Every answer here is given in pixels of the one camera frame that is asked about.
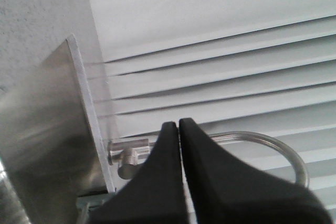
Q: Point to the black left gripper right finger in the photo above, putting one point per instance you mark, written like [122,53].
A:
[223,199]

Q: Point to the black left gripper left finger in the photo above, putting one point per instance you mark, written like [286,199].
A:
[156,193]

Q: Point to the stainless steel faucet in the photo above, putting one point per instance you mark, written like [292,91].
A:
[211,155]

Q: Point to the stainless steel sink basin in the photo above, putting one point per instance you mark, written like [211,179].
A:
[52,154]

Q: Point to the white pleated curtain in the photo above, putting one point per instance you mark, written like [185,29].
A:
[255,65]

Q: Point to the grey wire dish rack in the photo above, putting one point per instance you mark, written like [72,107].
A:
[87,204]

